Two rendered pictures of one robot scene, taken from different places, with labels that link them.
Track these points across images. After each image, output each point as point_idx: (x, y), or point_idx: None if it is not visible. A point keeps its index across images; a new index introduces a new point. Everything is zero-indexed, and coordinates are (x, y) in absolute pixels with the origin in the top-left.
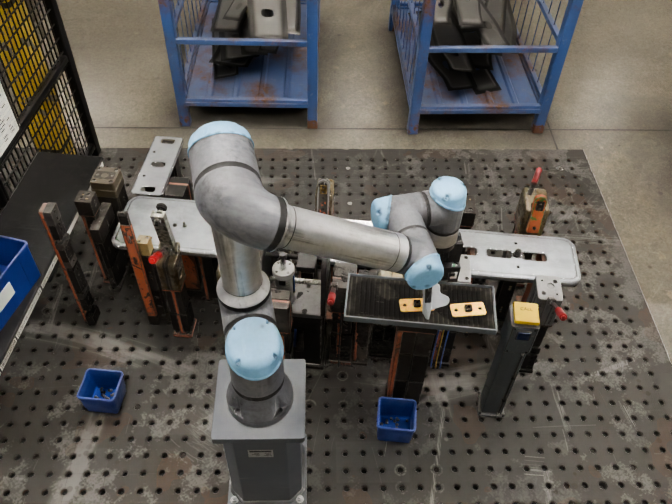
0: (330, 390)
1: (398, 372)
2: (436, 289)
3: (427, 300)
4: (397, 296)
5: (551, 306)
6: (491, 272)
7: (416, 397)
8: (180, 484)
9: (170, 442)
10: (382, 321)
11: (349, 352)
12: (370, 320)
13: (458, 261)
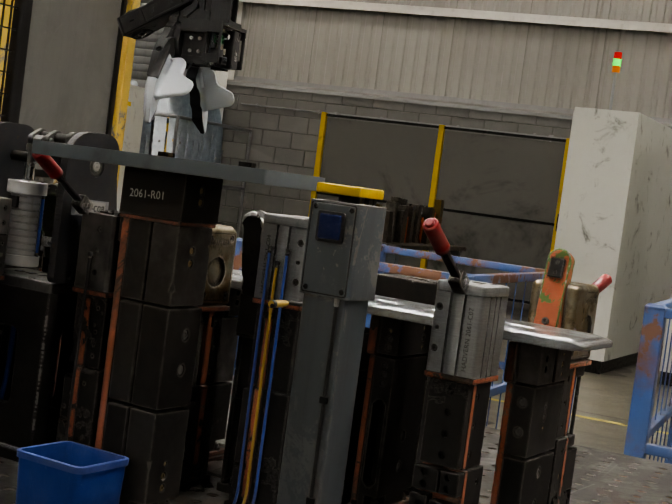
0: (10, 477)
1: (115, 368)
2: (177, 66)
3: (151, 72)
4: None
5: (463, 305)
6: (399, 307)
7: (141, 474)
8: None
9: None
10: (86, 150)
11: (88, 431)
12: (69, 148)
13: (227, 21)
